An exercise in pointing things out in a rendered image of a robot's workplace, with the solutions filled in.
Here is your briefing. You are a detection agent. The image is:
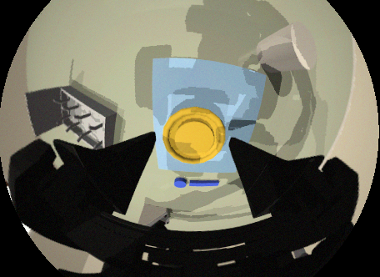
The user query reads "light blue mat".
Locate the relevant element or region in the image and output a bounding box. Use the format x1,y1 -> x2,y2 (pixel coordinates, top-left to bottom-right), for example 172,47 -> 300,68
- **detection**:
152,58 -> 266,174

